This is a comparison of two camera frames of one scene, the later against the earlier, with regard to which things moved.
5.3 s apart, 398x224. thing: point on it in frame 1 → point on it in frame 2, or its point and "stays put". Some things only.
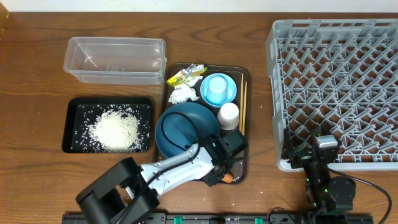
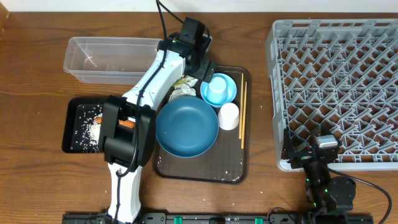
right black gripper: x=288 y=151 stays put
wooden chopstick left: x=241 y=102 stays put
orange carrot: x=227 y=178 → x=127 y=123
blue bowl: x=181 y=125 stays put
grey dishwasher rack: x=340 y=73 stays put
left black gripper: x=212 y=183 → x=208 y=72
